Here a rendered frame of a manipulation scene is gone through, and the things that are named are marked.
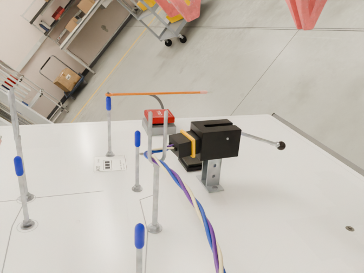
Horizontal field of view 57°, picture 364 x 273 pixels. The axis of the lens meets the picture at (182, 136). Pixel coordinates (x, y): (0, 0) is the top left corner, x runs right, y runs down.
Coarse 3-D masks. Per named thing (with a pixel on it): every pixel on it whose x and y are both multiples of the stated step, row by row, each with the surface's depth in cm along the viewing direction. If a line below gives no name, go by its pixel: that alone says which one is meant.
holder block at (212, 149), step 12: (204, 120) 46; (216, 120) 46; (228, 120) 46; (204, 132) 42; (216, 132) 42; (228, 132) 43; (240, 132) 44; (204, 144) 42; (216, 144) 43; (228, 144) 44; (204, 156) 43; (216, 156) 44; (228, 156) 44
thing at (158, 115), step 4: (144, 112) 66; (148, 112) 64; (152, 112) 64; (156, 112) 64; (160, 112) 65; (168, 112) 65; (152, 116) 62; (156, 116) 62; (160, 116) 62; (168, 116) 63; (172, 116) 63; (152, 120) 62; (156, 120) 62; (160, 120) 62; (168, 120) 63; (172, 120) 63; (152, 124) 64; (156, 124) 63; (160, 124) 64
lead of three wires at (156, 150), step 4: (172, 144) 43; (156, 148) 41; (160, 148) 42; (168, 148) 42; (172, 148) 43; (144, 152) 38; (152, 152) 40; (156, 152) 41; (144, 156) 37; (152, 156) 35; (152, 160) 34
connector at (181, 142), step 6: (186, 132) 44; (192, 132) 44; (174, 138) 43; (180, 138) 43; (186, 138) 43; (198, 138) 43; (168, 144) 44; (174, 144) 42; (180, 144) 41; (186, 144) 42; (198, 144) 43; (174, 150) 42; (180, 150) 42; (186, 150) 42; (198, 150) 43; (180, 156) 42; (186, 156) 42
